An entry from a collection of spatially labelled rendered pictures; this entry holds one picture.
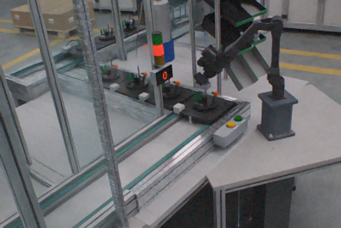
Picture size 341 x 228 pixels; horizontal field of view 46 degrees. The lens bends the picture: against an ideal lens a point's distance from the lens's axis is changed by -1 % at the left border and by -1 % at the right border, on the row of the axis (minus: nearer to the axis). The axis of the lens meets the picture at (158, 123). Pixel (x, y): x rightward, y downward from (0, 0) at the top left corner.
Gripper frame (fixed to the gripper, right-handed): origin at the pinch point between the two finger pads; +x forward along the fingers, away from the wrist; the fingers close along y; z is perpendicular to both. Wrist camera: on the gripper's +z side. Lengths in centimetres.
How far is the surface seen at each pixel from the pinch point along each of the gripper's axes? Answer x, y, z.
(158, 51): -6.8, 20.5, 21.4
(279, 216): 23, -8, -88
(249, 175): -12, 26, -49
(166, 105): 24.0, 10.2, 0.6
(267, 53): 71, -161, -7
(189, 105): 16.0, 4.4, -7.0
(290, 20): 158, -378, 13
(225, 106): 3.7, -4.9, -18.8
